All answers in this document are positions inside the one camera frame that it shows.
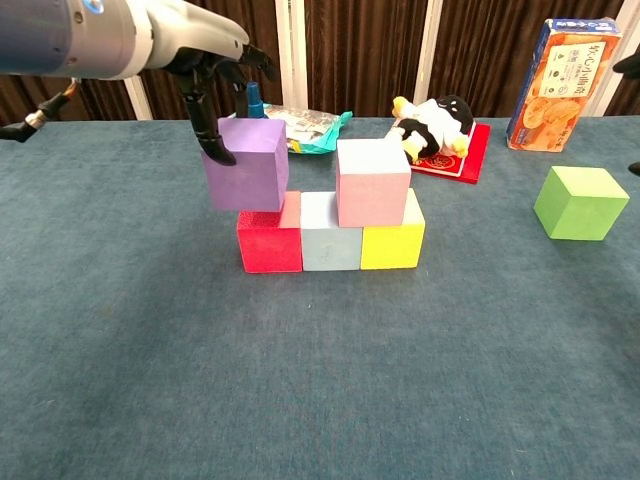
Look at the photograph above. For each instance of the yellow foam cube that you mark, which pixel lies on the yellow foam cube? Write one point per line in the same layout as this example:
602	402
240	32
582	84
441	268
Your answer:
392	247

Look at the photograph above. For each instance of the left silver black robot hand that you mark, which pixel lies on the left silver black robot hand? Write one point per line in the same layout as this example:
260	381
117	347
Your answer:
200	30

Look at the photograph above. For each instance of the blue spray bottle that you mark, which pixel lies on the blue spray bottle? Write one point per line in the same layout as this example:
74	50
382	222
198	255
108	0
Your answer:
254	100

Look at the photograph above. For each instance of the red foam cube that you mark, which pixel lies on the red foam cube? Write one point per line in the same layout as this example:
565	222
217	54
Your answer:
270	250

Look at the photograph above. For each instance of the pink foam cube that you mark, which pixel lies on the pink foam cube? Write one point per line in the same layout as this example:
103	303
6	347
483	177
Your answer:
372	197

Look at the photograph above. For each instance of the black white plush penguin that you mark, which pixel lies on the black white plush penguin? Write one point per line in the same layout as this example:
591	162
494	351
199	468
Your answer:
435	125

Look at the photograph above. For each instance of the teal table mat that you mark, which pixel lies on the teal table mat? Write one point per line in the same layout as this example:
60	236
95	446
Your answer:
320	375

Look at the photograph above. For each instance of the light blue foam cube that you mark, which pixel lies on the light blue foam cube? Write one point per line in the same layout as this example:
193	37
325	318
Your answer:
330	250

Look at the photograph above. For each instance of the blue orange biscuit box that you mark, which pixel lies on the blue orange biscuit box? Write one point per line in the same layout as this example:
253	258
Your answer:
555	100

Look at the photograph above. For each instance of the purple foam cube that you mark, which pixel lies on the purple foam cube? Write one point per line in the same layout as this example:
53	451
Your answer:
245	175

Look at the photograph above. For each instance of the flat red gift box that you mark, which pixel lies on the flat red gift box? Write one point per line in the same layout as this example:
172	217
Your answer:
475	160

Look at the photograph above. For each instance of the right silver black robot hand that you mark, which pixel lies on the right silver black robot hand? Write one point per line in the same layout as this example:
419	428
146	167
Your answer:
631	66

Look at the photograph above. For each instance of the teal snack bag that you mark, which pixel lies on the teal snack bag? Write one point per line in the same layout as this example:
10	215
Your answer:
315	130

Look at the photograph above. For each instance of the dark brown curtain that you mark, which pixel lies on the dark brown curtain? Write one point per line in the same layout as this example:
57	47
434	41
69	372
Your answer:
360	50

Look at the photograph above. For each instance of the green foam cube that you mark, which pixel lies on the green foam cube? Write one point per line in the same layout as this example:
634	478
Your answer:
575	210

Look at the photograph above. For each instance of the white frame post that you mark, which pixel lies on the white frame post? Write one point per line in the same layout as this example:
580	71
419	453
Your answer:
427	50
603	100
290	50
137	100

